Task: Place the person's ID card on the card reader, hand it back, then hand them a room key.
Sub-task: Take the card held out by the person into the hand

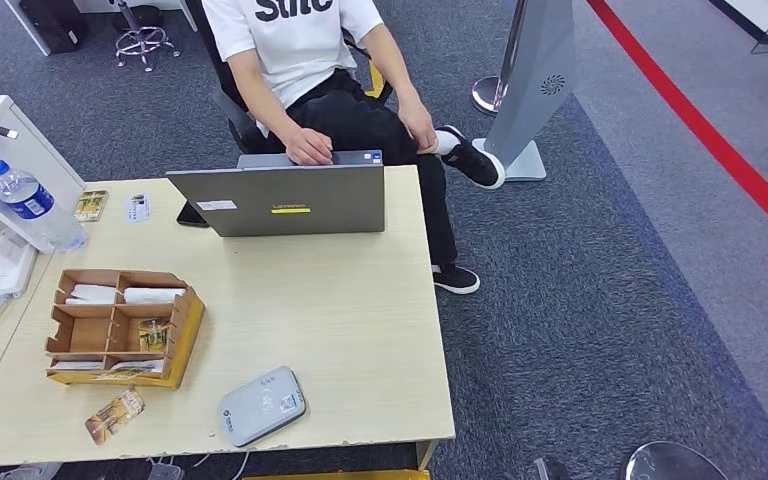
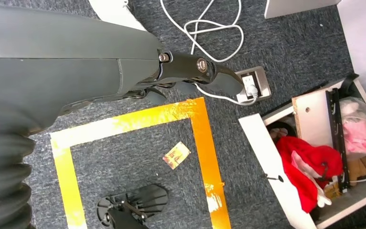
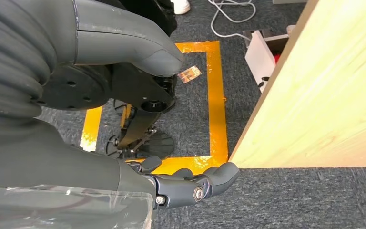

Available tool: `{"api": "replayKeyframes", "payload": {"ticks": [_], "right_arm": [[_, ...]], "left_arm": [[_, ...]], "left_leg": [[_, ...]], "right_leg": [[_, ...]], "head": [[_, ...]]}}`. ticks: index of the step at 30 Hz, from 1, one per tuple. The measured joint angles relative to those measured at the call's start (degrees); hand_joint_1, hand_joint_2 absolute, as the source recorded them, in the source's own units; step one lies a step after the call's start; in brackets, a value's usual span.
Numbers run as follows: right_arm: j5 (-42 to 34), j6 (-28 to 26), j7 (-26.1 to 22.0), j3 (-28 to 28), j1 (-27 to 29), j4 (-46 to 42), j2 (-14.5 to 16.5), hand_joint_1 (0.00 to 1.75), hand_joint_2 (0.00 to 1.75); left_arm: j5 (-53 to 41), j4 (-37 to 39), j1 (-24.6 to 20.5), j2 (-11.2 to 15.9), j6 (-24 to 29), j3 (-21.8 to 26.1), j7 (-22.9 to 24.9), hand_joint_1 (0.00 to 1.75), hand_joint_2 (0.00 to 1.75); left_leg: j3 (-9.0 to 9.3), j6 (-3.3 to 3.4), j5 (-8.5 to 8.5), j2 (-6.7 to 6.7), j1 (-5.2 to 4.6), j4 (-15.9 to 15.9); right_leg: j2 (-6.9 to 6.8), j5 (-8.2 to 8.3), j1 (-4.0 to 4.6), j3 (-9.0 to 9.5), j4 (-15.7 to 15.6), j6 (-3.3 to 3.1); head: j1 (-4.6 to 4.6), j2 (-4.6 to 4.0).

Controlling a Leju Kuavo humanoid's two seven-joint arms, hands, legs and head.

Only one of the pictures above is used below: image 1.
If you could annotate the white power strip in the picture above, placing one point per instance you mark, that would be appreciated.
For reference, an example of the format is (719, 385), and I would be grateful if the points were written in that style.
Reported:
(12, 268)

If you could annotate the person's left hand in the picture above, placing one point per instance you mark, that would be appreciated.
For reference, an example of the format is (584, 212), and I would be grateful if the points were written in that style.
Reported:
(418, 122)

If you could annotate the black computer case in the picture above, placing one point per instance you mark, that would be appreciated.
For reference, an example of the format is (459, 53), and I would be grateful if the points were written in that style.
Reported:
(53, 23)

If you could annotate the black office chair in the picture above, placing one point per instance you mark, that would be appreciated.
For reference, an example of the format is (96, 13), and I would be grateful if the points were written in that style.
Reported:
(228, 73)

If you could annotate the person's right forearm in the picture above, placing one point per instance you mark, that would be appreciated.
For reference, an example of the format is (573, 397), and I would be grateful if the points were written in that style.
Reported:
(261, 93)

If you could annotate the cardboard divider box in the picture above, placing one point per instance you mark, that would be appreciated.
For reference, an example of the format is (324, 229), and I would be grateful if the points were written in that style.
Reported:
(182, 338)

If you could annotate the chrome stool base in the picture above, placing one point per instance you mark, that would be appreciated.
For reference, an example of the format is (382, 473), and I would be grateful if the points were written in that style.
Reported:
(140, 36)

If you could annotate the black smartphone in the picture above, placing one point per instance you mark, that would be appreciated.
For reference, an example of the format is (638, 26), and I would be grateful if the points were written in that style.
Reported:
(188, 216)

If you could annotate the person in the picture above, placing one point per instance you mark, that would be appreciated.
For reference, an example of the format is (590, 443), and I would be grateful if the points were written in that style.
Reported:
(291, 40)

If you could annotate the white card stack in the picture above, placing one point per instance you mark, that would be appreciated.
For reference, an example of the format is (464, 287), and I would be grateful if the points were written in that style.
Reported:
(152, 295)
(92, 293)
(135, 366)
(76, 365)

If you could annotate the plastic water bottle blue label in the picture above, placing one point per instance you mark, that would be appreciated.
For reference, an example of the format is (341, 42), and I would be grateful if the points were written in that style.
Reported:
(27, 199)

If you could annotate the yellow box under desk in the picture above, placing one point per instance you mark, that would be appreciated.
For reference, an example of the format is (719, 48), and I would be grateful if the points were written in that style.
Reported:
(344, 475)

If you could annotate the white card reader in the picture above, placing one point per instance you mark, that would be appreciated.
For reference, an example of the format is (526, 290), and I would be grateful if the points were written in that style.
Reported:
(261, 407)

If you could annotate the grey laptop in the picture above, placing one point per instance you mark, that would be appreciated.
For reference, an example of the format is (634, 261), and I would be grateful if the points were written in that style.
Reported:
(291, 195)

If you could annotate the person's right hand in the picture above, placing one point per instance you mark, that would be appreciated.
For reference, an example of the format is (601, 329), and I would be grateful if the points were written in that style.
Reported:
(308, 147)

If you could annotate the grey kiosk stand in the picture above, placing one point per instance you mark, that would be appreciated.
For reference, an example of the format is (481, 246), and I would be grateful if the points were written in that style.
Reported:
(536, 66)

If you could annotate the chrome stanchion post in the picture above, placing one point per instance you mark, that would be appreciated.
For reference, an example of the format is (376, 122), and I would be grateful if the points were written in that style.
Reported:
(486, 93)

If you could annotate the person's left forearm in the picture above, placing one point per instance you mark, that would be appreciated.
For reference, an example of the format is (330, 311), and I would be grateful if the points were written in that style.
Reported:
(390, 63)

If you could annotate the gold room key card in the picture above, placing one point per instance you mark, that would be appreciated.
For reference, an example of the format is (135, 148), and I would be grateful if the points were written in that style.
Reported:
(114, 416)
(153, 334)
(90, 205)

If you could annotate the white counter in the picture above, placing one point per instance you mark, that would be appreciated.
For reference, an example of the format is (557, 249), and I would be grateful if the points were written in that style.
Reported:
(765, 16)

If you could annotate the white ID card with photo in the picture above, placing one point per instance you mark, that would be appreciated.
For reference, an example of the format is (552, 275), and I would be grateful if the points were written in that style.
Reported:
(137, 208)

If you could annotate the chrome stanchion base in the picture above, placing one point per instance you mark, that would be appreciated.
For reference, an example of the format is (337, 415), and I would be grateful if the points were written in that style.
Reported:
(672, 462)

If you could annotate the white cabinet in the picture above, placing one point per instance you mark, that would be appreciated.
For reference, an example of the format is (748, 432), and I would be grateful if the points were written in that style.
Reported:
(26, 159)

